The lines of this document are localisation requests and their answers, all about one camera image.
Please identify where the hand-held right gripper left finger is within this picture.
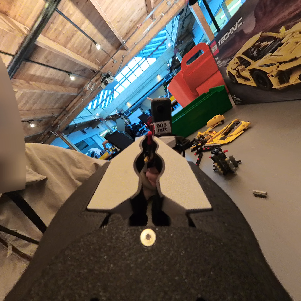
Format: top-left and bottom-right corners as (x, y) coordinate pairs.
(87, 135), (144, 221)

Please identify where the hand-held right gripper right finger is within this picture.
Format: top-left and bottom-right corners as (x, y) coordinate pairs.
(154, 136), (212, 219)

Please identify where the small black red-pin brick assembly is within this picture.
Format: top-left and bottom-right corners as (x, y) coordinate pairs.
(143, 122), (156, 165)

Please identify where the grey black brick chassis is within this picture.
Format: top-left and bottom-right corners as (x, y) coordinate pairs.
(190, 130), (222, 166)

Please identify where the grey desk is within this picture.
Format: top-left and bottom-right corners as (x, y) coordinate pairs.
(183, 99), (301, 301)

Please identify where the person's left hand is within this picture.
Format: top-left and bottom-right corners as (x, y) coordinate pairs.
(146, 166), (159, 187)

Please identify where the green plastic bin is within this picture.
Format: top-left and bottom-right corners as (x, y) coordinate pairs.
(171, 85), (233, 138)

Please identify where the brick engine assembly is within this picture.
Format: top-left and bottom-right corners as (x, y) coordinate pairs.
(209, 148), (242, 176)

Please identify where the red plastic bin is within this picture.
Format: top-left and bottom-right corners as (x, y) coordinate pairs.
(167, 43), (230, 108)

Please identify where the yellow brick car body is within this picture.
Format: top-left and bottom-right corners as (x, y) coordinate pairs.
(206, 115), (251, 145)

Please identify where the person's beige shirt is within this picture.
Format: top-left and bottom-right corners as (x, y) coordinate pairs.
(0, 186), (78, 299)

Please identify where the dark car set box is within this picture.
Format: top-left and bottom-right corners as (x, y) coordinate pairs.
(209, 0), (301, 105)

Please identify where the white ceiling camera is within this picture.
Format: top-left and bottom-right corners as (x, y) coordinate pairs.
(101, 73), (115, 89)

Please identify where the black strap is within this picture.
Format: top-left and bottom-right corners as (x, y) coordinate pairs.
(7, 192), (47, 234)

